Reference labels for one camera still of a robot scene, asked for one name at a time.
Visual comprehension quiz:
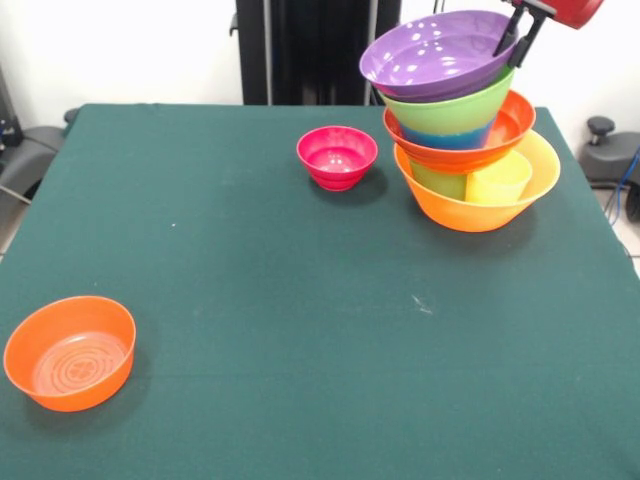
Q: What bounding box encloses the dark green table cloth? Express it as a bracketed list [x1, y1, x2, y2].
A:
[0, 102, 640, 480]

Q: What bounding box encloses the purple bowl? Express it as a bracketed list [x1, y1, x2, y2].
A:
[358, 9, 522, 104]

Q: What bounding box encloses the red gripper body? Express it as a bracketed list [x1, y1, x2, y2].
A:
[519, 0, 607, 31]

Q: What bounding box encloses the yellow cup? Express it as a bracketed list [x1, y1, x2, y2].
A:
[466, 149, 533, 205]

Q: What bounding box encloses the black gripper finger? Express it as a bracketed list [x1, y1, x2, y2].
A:
[507, 13, 545, 70]
[492, 5, 525, 57]

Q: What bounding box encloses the pink bowl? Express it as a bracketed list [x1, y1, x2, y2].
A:
[296, 126, 379, 192]

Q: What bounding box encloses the small orange bowl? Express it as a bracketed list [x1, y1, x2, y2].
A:
[3, 295, 137, 413]

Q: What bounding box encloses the green cup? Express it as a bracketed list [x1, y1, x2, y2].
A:
[409, 159, 470, 200]

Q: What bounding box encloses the large orange bowl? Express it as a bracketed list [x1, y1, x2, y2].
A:
[393, 129, 561, 234]

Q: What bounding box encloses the blue bowl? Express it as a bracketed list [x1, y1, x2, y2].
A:
[399, 122, 497, 152]

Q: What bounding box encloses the wide red bowl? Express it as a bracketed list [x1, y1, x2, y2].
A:
[383, 89, 537, 174]

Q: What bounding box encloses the green bowl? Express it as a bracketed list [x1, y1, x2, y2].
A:
[377, 67, 517, 151]

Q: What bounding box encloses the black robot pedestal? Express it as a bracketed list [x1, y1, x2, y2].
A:
[229, 0, 405, 106]

